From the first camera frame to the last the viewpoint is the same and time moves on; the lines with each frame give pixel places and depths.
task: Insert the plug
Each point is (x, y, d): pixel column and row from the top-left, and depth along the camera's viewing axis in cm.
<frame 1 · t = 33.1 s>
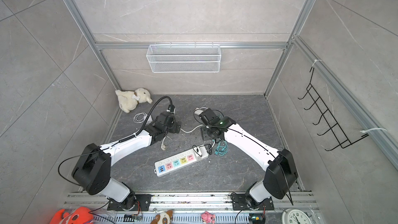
left hand: (171, 117, 89), fingers open
right hand: (208, 131, 83), fingers open
white power strip colourful sockets: (178, 161, 85), point 3 cm above the table
white black-cabled plug adapter: (202, 151, 88), point 5 cm above the table
white plush lamb toy: (129, 100, 108), point 8 cm above the table

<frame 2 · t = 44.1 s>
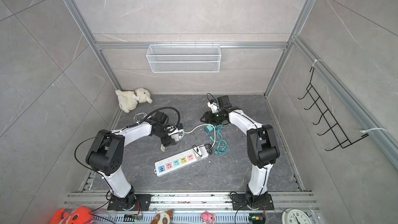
left hand: (172, 133, 95), fingers open
right hand: (204, 119, 93), fingers open
teal charger adapter: (209, 128, 100), point 3 cm above the table
the other named things where they were.

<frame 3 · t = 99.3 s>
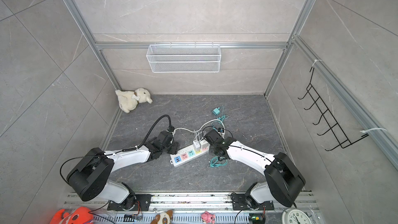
left hand: (174, 141, 92), fingers open
right hand: (214, 148, 88), fingers open
white power strip colourful sockets: (185, 155, 87), point 4 cm above the table
teal charger adapter 2: (216, 111, 109), point 3 cm above the table
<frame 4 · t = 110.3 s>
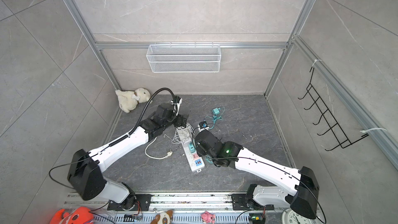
left hand: (181, 109, 82), fingers open
right hand: (199, 140, 76), fingers open
white power strip colourful sockets: (195, 162, 85), point 3 cm above the table
